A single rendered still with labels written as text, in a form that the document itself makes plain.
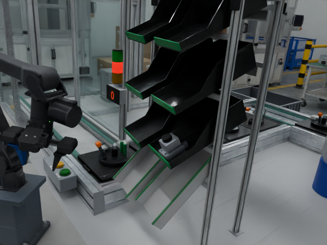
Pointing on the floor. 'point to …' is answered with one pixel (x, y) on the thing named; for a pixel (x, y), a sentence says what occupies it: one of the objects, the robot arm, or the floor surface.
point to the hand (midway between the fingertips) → (39, 156)
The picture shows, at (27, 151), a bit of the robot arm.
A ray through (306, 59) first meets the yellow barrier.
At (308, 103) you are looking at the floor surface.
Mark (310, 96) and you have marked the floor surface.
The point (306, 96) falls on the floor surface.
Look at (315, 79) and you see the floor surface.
